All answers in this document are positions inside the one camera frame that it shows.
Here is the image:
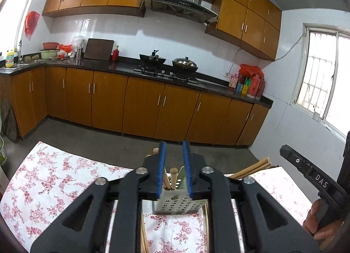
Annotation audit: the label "green bucket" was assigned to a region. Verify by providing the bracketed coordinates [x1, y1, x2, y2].
[0, 135, 7, 166]

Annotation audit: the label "person's right hand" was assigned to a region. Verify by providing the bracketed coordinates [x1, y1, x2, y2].
[303, 199, 345, 241]

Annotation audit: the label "black wok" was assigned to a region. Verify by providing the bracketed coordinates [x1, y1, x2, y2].
[139, 50, 166, 69]

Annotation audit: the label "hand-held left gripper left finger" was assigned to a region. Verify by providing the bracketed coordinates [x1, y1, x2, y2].
[30, 140, 168, 253]

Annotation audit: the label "black pot with lid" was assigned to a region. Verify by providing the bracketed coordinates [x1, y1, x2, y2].
[172, 56, 198, 73]

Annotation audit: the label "barred window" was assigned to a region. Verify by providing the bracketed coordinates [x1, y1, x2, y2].
[292, 23, 350, 138]

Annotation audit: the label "large red plastic bag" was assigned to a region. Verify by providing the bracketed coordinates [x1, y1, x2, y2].
[239, 64, 264, 79]

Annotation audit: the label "white wall cable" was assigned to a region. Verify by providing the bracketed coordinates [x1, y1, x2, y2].
[231, 34, 305, 75]

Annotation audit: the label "green basin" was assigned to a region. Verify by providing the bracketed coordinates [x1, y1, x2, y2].
[40, 49, 59, 60]

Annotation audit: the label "dark wooden cutting board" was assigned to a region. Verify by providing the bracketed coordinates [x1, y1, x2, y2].
[83, 38, 115, 60]

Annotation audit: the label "red floral tablecloth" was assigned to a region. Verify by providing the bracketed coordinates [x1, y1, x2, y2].
[0, 141, 315, 253]

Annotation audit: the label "yellow and green boxes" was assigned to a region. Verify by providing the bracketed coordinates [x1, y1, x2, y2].
[235, 78, 250, 97]

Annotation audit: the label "black kitchen countertop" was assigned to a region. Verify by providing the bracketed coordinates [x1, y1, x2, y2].
[0, 57, 274, 106]

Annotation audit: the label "black gas stove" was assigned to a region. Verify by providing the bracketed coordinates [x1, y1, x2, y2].
[133, 67, 200, 85]

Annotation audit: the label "yellow detergent bottle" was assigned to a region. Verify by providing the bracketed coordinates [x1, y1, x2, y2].
[5, 48, 15, 68]

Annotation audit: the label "wooden base cabinets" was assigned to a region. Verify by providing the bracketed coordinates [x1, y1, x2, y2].
[11, 65, 270, 147]

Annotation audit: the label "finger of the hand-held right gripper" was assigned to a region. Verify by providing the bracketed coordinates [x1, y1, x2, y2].
[280, 145, 348, 202]

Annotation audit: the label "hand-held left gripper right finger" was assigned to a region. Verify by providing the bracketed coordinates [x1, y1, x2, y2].
[182, 140, 320, 253]

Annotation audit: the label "red plastic bag on hook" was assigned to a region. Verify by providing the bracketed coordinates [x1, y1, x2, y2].
[24, 11, 40, 40]

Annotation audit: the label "green perforated utensil holder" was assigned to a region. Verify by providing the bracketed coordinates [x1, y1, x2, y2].
[152, 169, 210, 215]

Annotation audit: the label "window by sink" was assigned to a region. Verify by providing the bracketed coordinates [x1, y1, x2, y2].
[0, 0, 46, 51]

